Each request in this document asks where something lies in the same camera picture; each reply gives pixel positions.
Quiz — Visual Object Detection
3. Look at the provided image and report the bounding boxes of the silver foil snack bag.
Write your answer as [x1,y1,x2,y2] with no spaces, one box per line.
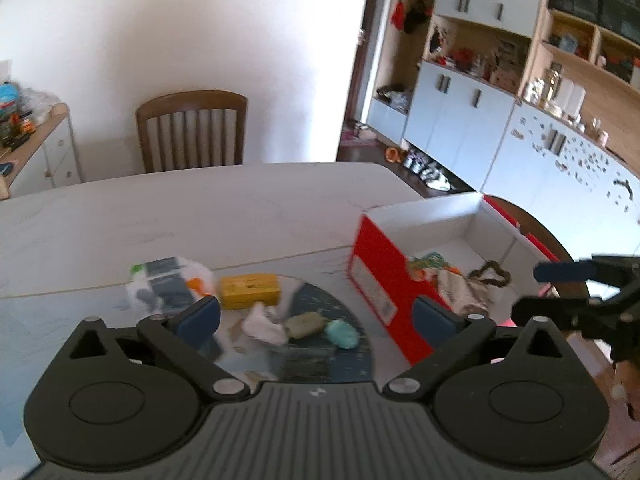
[437,270,492,316]

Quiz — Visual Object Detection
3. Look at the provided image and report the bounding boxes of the white plastic package grey label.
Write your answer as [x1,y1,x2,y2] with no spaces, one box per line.
[126,256,217,314]

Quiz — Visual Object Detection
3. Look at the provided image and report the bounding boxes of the yellow cardboard box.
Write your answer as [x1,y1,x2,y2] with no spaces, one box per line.
[219,273,281,310]

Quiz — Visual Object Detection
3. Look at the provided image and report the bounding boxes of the white cloth pouch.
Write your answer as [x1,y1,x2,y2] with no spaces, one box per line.
[241,302,288,346]

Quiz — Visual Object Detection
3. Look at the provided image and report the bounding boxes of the right hand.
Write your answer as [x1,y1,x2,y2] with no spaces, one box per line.
[611,361,640,422]

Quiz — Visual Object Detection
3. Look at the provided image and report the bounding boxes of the colourful printed plastic bag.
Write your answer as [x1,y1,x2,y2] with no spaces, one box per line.
[407,252,461,281]

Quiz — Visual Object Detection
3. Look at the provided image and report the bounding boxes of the red shoe box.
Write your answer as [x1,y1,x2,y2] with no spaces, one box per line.
[348,193,555,364]

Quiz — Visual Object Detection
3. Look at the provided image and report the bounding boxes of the teal oval soap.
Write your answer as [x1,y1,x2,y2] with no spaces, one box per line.
[324,320,360,350]

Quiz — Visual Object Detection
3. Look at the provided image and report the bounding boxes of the shoes on floor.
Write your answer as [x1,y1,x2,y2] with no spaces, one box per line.
[384,146,451,192]

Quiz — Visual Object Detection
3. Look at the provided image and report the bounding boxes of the wooden dining chair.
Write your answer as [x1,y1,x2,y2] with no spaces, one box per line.
[136,90,248,174]

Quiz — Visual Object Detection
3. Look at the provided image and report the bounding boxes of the white sideboard wooden top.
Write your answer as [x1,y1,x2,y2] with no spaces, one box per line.
[1,103,84,200]

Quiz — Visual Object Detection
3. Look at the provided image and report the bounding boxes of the white wall cabinet unit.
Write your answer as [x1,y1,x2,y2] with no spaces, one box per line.
[366,0,639,252]

